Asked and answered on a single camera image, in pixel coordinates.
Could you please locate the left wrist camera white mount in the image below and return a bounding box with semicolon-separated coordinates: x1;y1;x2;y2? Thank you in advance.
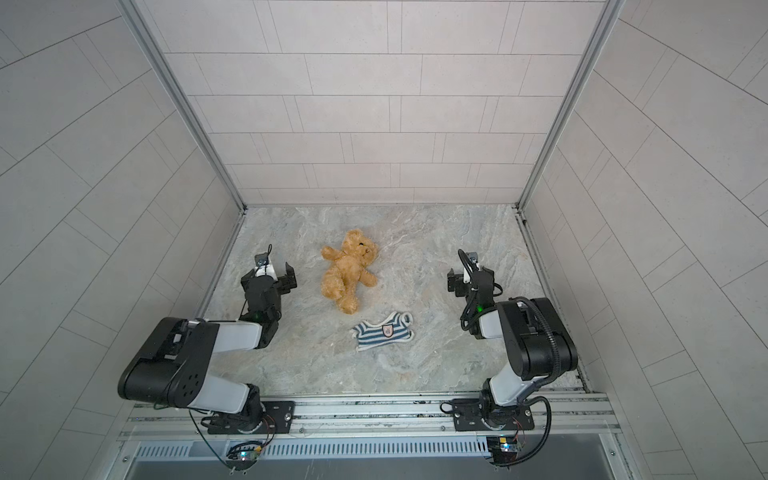
254;244;278;280

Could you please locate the blue white striped knit sweater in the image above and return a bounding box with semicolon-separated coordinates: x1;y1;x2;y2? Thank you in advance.
351;312;415;352

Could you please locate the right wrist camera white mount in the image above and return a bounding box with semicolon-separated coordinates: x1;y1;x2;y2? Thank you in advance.
458;249;480;283

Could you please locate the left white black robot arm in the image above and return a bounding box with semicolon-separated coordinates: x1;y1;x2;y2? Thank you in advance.
117;253;297;435

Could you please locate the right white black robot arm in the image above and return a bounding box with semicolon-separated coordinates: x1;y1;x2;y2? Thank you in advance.
447;267;578;429

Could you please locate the brown teddy bear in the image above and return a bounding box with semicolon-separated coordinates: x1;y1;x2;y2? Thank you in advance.
321;229;378;315

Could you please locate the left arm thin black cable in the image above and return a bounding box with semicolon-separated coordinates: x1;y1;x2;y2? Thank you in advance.
187;409;277;472

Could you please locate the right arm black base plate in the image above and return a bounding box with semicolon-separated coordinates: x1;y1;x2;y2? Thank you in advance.
441;398;535;432

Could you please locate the small circuit board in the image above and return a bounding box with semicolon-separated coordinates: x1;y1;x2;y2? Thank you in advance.
486;436;520;466
227;440;264;463

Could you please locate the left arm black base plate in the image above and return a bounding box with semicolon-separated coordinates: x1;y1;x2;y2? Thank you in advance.
200;401;296;435

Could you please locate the aluminium mounting rail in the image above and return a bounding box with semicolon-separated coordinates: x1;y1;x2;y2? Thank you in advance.
117;392;621;443

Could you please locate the right small circuit board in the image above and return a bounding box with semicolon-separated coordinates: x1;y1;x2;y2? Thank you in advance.
486;436;520;466

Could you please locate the left aluminium corner post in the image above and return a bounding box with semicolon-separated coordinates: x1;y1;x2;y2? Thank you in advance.
116;0;247;215

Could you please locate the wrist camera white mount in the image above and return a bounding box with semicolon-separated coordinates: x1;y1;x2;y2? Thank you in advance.
254;244;278;280
458;249;480;283

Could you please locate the left small circuit board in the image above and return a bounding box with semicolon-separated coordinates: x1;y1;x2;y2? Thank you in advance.
227;440;264;463

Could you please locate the white ventilation grille strip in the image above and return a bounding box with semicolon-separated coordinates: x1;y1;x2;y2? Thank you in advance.
135;436;490;461

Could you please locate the right aluminium corner post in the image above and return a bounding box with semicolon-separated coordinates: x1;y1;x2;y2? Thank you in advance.
517;0;625;210

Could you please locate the aluminium corner post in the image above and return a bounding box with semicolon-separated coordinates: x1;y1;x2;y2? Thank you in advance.
116;0;247;215
517;0;625;210

